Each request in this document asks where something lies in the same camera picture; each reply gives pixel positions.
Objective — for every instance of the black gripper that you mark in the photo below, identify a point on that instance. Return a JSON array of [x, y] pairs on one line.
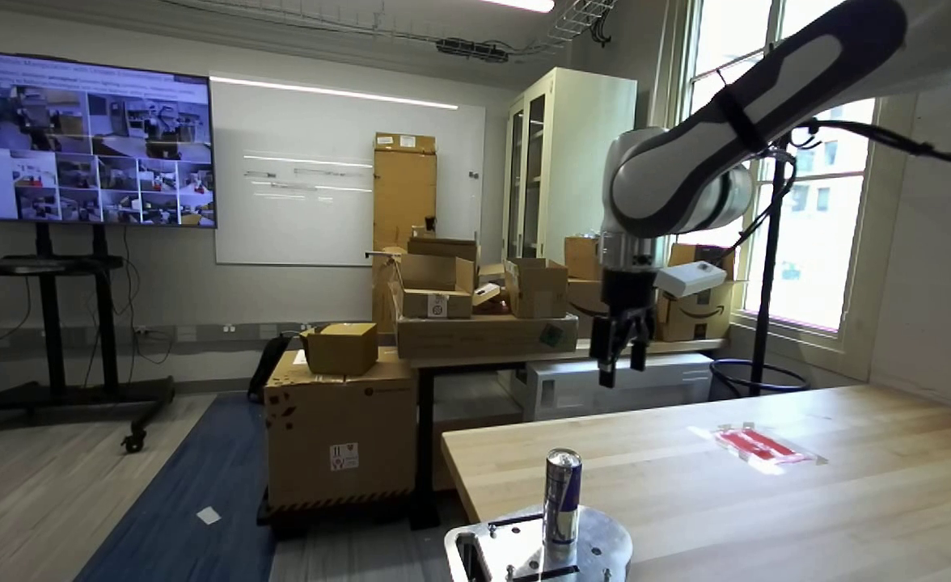
[[629, 291]]

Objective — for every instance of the blue silver energy drink can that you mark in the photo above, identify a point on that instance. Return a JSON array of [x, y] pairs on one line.
[[560, 506]]

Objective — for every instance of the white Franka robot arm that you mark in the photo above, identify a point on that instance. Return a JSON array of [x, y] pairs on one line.
[[777, 85]]

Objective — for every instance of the white crate under bench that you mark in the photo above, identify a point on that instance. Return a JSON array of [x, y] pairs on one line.
[[616, 382]]

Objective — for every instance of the medium square cardboard box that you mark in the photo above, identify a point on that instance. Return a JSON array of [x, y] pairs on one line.
[[541, 286]]

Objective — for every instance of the long flat cardboard box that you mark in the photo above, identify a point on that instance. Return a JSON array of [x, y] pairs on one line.
[[476, 339]]

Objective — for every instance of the black coat rack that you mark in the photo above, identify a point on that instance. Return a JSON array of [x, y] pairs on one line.
[[767, 269]]

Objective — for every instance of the tall pale cabinet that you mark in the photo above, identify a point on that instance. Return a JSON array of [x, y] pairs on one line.
[[578, 164]]

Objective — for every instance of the stacked pale cardboard box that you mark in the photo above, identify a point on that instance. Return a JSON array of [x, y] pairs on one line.
[[437, 284]]

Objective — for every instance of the large paned window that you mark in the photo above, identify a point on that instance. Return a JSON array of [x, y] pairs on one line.
[[808, 215]]

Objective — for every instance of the tall upright cardboard box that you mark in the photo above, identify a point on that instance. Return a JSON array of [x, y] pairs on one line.
[[406, 195]]

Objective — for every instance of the small open cardboard box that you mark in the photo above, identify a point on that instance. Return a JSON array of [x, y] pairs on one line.
[[341, 346]]

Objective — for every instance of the large cardboard box with label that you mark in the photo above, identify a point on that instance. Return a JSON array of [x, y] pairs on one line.
[[334, 431]]

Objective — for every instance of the blue floor rug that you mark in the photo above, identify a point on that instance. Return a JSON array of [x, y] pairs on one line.
[[194, 506]]

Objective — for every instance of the black TV stand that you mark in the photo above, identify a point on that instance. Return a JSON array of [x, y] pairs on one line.
[[76, 326]]

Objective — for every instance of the large TV screen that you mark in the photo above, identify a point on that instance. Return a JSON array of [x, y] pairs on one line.
[[89, 141]]

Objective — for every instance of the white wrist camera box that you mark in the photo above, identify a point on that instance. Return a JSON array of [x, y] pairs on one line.
[[690, 278]]

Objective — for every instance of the white wall whiteboard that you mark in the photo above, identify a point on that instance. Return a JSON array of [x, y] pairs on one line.
[[316, 182]]

